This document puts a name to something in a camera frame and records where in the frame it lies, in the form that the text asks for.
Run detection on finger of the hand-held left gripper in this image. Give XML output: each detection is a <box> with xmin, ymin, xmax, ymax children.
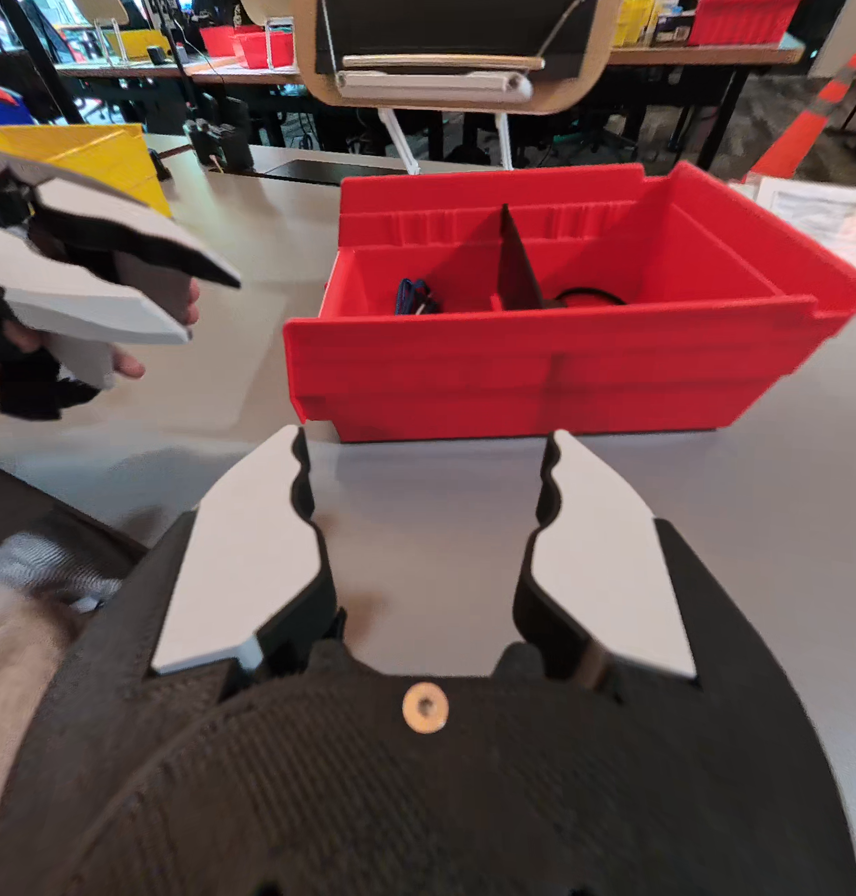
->
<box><xmin>0</xmin><ymin>225</ymin><xmax>192</xmax><ymax>345</ymax></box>
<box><xmin>0</xmin><ymin>143</ymin><xmax>243</xmax><ymax>289</ymax></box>

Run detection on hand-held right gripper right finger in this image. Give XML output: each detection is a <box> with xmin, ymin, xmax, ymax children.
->
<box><xmin>512</xmin><ymin>428</ymin><xmax>701</xmax><ymax>690</ymax></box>

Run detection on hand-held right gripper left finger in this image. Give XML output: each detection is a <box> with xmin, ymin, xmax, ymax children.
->
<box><xmin>150</xmin><ymin>423</ymin><xmax>345</xmax><ymax>676</ymax></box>

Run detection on red divided plastic bin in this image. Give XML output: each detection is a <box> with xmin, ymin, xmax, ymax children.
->
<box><xmin>282</xmin><ymin>161</ymin><xmax>856</xmax><ymax>443</ymax></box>

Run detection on blue braided cable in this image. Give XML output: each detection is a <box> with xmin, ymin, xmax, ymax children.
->
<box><xmin>397</xmin><ymin>278</ymin><xmax>442</xmax><ymax>316</ymax></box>

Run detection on grey desk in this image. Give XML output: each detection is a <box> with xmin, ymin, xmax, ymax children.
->
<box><xmin>0</xmin><ymin>133</ymin><xmax>856</xmax><ymax>896</ymax></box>

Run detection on person's left hand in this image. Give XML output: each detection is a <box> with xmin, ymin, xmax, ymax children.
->
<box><xmin>114</xmin><ymin>277</ymin><xmax>203</xmax><ymax>381</ymax></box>

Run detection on yellow plastic bin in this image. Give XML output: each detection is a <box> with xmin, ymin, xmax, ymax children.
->
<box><xmin>0</xmin><ymin>122</ymin><xmax>173</xmax><ymax>218</ymax></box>

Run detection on black device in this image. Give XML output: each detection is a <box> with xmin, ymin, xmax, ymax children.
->
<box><xmin>183</xmin><ymin>98</ymin><xmax>255</xmax><ymax>173</ymax></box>

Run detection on small yellow storage bin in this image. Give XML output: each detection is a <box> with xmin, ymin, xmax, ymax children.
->
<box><xmin>610</xmin><ymin>0</ymin><xmax>656</xmax><ymax>49</ymax></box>
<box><xmin>106</xmin><ymin>29</ymin><xmax>171</xmax><ymax>60</ymax></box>

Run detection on black metal pole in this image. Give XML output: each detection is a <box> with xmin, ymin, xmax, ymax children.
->
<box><xmin>0</xmin><ymin>0</ymin><xmax>86</xmax><ymax>123</ymax></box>

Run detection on white laptop stand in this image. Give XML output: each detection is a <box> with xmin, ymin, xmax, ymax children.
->
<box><xmin>239</xmin><ymin>0</ymin><xmax>296</xmax><ymax>71</ymax></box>
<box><xmin>291</xmin><ymin>0</ymin><xmax>621</xmax><ymax>176</ymax></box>
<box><xmin>71</xmin><ymin>0</ymin><xmax>131</xmax><ymax>65</ymax></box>

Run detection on person's beige trousers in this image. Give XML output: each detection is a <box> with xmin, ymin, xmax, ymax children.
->
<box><xmin>0</xmin><ymin>581</ymin><xmax>75</xmax><ymax>848</ymax></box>

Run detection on paper sheet in plastic sleeve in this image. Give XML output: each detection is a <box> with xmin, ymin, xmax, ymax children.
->
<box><xmin>753</xmin><ymin>176</ymin><xmax>856</xmax><ymax>281</ymax></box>

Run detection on orange traffic cone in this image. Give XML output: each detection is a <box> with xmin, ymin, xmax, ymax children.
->
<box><xmin>750</xmin><ymin>56</ymin><xmax>856</xmax><ymax>179</ymax></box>

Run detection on long wooden background table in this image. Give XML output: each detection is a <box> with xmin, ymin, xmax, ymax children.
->
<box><xmin>50</xmin><ymin>38</ymin><xmax>807</xmax><ymax>172</ymax></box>

